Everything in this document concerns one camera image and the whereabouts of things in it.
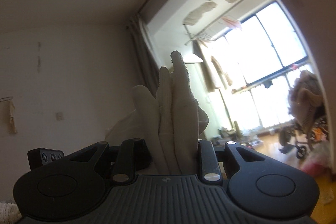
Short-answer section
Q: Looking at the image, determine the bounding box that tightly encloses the white sweatshirt orange bear outline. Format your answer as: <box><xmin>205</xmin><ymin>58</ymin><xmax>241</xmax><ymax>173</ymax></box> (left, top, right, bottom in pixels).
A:
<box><xmin>105</xmin><ymin>51</ymin><xmax>209</xmax><ymax>175</ymax></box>

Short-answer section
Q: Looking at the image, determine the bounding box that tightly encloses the beige curtain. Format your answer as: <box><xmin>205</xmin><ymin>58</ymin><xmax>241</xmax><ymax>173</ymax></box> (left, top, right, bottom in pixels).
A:
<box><xmin>127</xmin><ymin>14</ymin><xmax>159</xmax><ymax>96</ymax></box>

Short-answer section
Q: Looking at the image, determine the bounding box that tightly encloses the pink bag in plastic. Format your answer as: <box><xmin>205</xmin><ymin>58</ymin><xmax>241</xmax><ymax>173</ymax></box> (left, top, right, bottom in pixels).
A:
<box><xmin>300</xmin><ymin>141</ymin><xmax>331</xmax><ymax>177</ymax></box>

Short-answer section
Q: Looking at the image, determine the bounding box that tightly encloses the wheelchair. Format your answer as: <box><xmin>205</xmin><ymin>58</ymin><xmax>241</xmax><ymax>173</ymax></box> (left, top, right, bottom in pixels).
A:
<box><xmin>278</xmin><ymin>71</ymin><xmax>329</xmax><ymax>159</ymax></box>

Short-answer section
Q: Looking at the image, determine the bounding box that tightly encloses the wall power socket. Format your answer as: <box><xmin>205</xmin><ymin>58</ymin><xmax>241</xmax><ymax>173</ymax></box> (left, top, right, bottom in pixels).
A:
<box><xmin>55</xmin><ymin>112</ymin><xmax>64</xmax><ymax>121</ymax></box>

